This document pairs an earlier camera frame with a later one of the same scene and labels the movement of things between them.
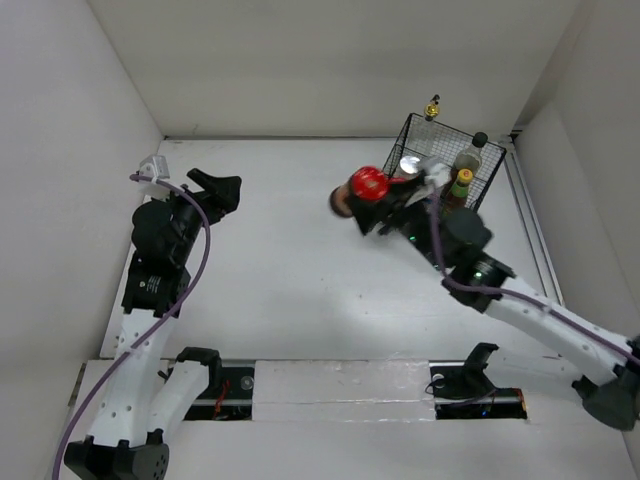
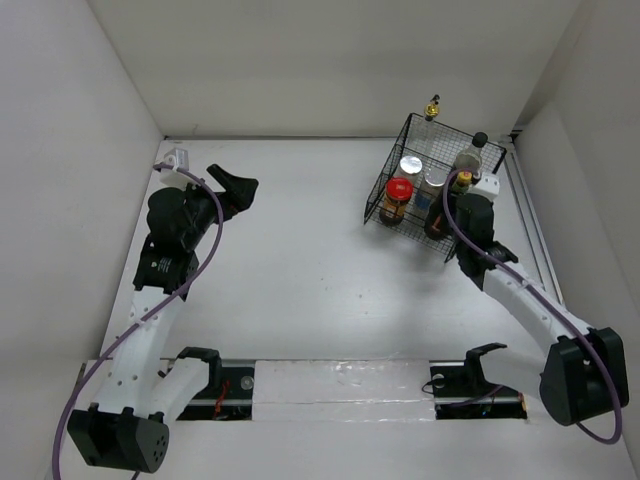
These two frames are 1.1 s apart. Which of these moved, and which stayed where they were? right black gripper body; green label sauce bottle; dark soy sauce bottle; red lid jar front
Moved: red lid jar front; right black gripper body
Stayed: green label sauce bottle; dark soy sauce bottle
